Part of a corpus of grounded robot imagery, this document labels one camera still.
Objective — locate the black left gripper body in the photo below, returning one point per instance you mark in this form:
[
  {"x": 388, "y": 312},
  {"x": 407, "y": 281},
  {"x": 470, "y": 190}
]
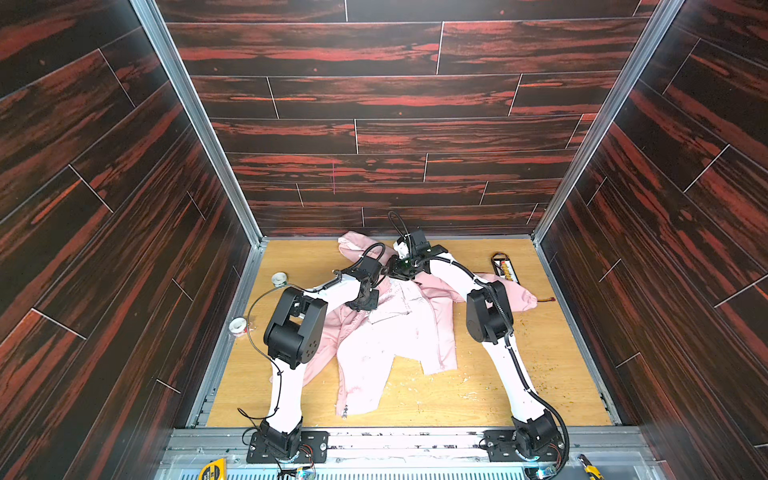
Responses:
[{"x": 365, "y": 298}]

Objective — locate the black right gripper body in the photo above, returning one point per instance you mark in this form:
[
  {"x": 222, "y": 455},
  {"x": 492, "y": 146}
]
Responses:
[{"x": 402, "y": 270}]

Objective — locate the pink zip jacket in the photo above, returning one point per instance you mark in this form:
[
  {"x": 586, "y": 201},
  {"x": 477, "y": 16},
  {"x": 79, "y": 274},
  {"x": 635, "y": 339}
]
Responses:
[{"x": 414, "y": 319}]

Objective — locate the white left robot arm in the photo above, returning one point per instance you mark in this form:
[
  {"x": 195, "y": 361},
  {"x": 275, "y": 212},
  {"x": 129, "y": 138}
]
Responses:
[{"x": 292, "y": 338}]

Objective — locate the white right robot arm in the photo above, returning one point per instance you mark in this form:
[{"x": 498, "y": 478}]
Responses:
[{"x": 539, "y": 429}]

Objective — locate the small white tape roll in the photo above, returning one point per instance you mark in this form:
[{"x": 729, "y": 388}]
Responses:
[{"x": 279, "y": 279}]

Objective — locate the yellow tape measure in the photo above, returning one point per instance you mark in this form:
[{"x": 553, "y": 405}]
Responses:
[{"x": 215, "y": 470}]

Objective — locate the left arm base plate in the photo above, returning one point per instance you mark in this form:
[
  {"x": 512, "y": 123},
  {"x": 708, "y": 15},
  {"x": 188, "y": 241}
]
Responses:
[{"x": 310, "y": 447}]

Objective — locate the aluminium front rail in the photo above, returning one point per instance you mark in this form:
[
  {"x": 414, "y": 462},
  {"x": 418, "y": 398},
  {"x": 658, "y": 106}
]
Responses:
[{"x": 409, "y": 453}]

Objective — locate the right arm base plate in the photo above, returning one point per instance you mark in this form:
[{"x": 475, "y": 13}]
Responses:
[{"x": 513, "y": 445}]

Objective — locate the yellow handled tool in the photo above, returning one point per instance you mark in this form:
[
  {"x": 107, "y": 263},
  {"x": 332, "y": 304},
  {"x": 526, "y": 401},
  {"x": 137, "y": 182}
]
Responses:
[{"x": 591, "y": 470}]

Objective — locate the aluminium corner post left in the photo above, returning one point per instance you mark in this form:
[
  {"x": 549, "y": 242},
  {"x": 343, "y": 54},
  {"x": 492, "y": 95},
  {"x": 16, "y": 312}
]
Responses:
[{"x": 159, "y": 36}]

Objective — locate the aluminium corner post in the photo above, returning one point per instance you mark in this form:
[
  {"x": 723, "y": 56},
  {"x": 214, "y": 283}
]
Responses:
[
  {"x": 647, "y": 44},
  {"x": 159, "y": 36}
]

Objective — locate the aluminium corner post right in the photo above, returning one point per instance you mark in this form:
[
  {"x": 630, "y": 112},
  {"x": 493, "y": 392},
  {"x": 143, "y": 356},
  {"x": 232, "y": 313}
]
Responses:
[{"x": 647, "y": 44}]

